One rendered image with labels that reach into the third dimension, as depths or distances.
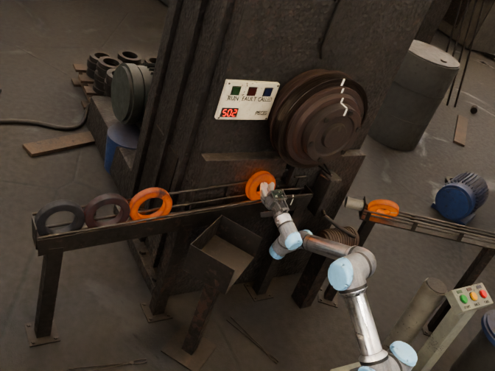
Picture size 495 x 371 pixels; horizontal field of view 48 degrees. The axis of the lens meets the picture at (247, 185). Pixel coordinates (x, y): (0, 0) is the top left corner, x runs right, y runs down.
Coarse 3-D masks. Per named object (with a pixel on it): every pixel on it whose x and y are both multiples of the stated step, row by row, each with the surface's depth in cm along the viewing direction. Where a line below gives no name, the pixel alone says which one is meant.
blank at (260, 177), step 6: (258, 174) 254; (264, 174) 254; (270, 174) 257; (252, 180) 253; (258, 180) 254; (264, 180) 256; (270, 180) 258; (246, 186) 255; (252, 186) 253; (246, 192) 256; (252, 192) 255; (258, 192) 260; (252, 198) 257; (258, 198) 259
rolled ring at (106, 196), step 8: (96, 200) 215; (104, 200) 215; (112, 200) 217; (120, 200) 219; (88, 208) 215; (96, 208) 216; (128, 208) 224; (88, 216) 217; (120, 216) 226; (128, 216) 227; (88, 224) 219; (96, 224) 222; (104, 224) 225
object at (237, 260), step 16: (224, 224) 237; (208, 240) 237; (224, 240) 241; (240, 240) 237; (256, 240) 233; (192, 256) 217; (208, 256) 213; (224, 256) 233; (240, 256) 236; (192, 272) 221; (208, 272) 217; (224, 272) 213; (240, 272) 228; (208, 288) 238; (224, 288) 216; (208, 304) 242; (192, 320) 250; (176, 336) 267; (192, 336) 255; (176, 352) 259; (192, 352) 259; (208, 352) 265; (192, 368) 255
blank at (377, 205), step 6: (372, 204) 280; (378, 204) 277; (384, 204) 276; (390, 204) 277; (396, 204) 279; (372, 210) 283; (378, 210) 286; (384, 210) 287; (390, 210) 280; (396, 210) 278; (384, 216) 287
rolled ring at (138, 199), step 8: (144, 192) 224; (152, 192) 225; (160, 192) 226; (136, 200) 223; (144, 200) 225; (168, 200) 231; (136, 208) 226; (160, 208) 236; (168, 208) 234; (136, 216) 229; (144, 216) 234; (152, 216) 235
